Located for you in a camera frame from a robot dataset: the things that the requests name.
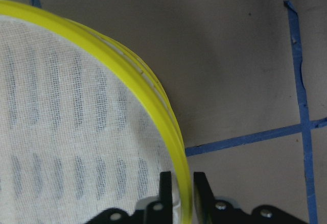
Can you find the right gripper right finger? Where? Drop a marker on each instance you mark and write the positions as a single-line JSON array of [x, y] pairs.
[[203, 198]]

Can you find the white cloth steamer liner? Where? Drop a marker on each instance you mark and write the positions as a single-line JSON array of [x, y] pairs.
[[74, 139]]

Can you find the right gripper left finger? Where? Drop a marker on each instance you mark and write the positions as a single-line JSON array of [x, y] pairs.
[[165, 187]]

